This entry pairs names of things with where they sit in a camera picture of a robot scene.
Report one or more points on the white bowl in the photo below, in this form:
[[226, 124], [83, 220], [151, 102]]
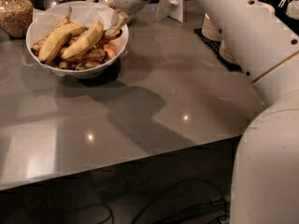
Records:
[[119, 44]]

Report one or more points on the white paper bowl liner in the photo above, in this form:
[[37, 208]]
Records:
[[84, 12]]

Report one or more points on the banana with stem back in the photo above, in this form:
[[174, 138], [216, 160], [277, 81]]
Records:
[[64, 21]]

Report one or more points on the black rubber mat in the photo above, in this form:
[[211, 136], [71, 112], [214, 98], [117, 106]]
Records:
[[215, 47]]

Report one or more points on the yellow banana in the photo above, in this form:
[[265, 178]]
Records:
[[84, 42], [57, 39]]

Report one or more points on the brown banana bottom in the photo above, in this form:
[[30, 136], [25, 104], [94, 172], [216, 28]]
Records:
[[90, 59]]

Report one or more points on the glass jar with grains left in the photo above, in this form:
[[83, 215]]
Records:
[[15, 17]]

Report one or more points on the yellow banana left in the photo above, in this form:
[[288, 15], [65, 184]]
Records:
[[57, 39]]

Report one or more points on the brown spotted banana upper right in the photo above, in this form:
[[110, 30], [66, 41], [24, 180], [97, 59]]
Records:
[[107, 37]]

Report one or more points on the yellow banana right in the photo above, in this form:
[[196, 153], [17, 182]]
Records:
[[84, 42]]

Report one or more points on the paper bowl stack left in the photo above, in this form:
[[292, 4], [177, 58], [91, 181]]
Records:
[[210, 31]]

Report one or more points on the white sign stand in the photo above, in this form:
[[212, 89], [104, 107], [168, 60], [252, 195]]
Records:
[[174, 9]]

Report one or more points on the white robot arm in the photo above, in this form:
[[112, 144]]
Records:
[[265, 185]]

